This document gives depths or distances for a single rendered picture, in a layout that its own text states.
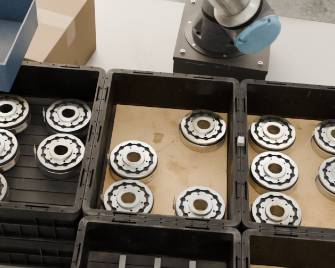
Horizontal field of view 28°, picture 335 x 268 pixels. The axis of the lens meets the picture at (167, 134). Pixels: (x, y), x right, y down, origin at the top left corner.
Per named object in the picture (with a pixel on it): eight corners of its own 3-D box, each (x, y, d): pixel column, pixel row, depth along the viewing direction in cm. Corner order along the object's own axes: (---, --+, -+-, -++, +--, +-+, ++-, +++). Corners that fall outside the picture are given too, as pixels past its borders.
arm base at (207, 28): (201, 9, 185) (205, -20, 177) (253, 24, 183) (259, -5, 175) (184, 43, 176) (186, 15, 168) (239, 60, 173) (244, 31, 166)
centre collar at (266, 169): (262, 159, 144) (263, 157, 143) (285, 162, 143) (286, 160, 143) (262, 177, 140) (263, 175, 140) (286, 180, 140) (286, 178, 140)
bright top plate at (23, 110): (-9, 92, 153) (-9, 90, 153) (34, 98, 153) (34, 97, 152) (-23, 124, 147) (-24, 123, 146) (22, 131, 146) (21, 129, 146)
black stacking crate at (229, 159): (108, 105, 159) (107, 69, 151) (232, 115, 159) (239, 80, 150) (84, 247, 133) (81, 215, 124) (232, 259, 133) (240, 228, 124)
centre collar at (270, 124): (262, 122, 151) (262, 119, 150) (284, 124, 151) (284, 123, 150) (261, 137, 148) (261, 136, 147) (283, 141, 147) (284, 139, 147)
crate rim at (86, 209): (107, 75, 152) (107, 67, 150) (238, 85, 152) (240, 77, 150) (81, 221, 126) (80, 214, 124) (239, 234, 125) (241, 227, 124)
